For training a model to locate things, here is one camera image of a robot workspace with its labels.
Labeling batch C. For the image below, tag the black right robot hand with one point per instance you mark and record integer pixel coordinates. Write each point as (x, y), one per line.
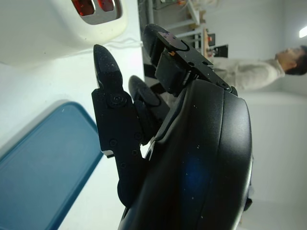
(204, 148)

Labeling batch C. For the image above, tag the person in light jacket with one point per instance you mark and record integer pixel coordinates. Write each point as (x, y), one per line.
(251, 72)

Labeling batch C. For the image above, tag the white two-slot toaster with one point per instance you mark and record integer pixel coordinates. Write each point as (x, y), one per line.
(48, 26)

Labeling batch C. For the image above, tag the black monitor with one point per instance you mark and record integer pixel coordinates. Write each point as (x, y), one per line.
(222, 50)

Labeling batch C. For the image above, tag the ceiling light strip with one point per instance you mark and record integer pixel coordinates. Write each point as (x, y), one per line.
(303, 31)

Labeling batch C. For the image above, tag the blue rectangular tray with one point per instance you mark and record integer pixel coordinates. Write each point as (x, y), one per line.
(45, 167)

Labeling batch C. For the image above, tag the white metal frame desk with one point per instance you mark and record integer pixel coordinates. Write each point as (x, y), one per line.
(163, 14)

